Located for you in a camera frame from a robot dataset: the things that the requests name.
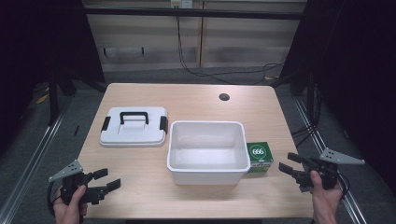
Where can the yellow floor tape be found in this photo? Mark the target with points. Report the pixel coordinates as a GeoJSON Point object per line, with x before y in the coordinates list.
{"type": "Point", "coordinates": [42, 99]}

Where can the white wall socket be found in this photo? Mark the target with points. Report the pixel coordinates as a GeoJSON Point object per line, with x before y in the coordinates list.
{"type": "Point", "coordinates": [181, 3]}

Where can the metal floor rail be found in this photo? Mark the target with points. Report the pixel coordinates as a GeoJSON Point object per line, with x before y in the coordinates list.
{"type": "Point", "coordinates": [314, 130]}
{"type": "Point", "coordinates": [31, 161]}

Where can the person's left hand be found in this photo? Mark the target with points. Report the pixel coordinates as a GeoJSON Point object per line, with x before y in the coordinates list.
{"type": "Point", "coordinates": [69, 211]}

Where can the black stand post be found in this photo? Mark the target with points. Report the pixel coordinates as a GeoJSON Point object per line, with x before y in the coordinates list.
{"type": "Point", "coordinates": [53, 99]}

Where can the black horizontal bar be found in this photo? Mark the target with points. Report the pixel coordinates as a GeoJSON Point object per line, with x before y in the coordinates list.
{"type": "Point", "coordinates": [193, 12]}

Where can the person's right hand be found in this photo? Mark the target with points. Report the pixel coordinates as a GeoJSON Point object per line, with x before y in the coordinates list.
{"type": "Point", "coordinates": [325, 200]}

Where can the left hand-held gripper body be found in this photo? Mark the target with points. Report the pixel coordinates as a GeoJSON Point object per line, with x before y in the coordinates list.
{"type": "Point", "coordinates": [69, 182]}

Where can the black curtain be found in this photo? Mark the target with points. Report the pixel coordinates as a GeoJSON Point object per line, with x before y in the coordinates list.
{"type": "Point", "coordinates": [355, 62]}
{"type": "Point", "coordinates": [37, 46]}

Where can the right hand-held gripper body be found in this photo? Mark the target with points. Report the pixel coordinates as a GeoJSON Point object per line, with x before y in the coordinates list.
{"type": "Point", "coordinates": [328, 174]}

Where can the small green carton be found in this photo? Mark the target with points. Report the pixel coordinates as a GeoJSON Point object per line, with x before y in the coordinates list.
{"type": "Point", "coordinates": [259, 157]}

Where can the white plastic storage box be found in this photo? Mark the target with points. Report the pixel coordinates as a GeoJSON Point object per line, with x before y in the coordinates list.
{"type": "Point", "coordinates": [207, 154]}

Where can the black round table grommet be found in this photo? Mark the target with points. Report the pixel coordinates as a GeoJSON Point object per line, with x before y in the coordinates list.
{"type": "Point", "coordinates": [224, 96]}

